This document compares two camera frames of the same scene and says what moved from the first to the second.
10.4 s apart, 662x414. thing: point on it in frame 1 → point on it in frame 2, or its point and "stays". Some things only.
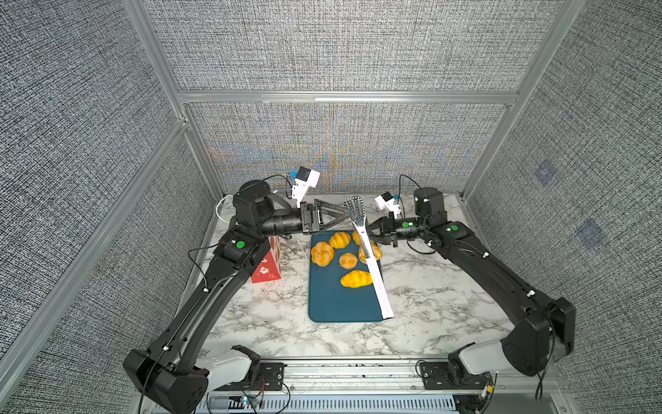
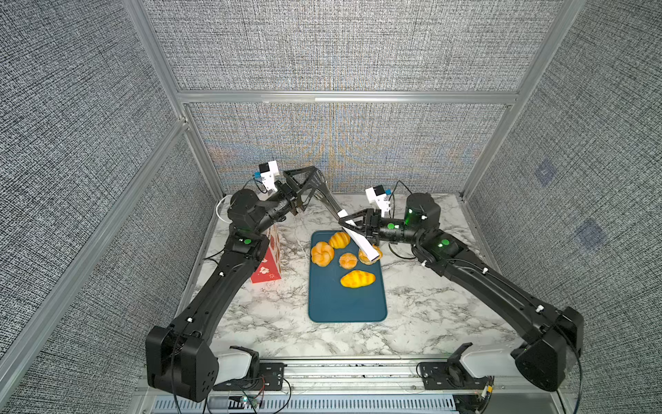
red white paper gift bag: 270,269 stays
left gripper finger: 329,223 → 317,178
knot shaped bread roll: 322,254 stays
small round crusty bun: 347,260 stays
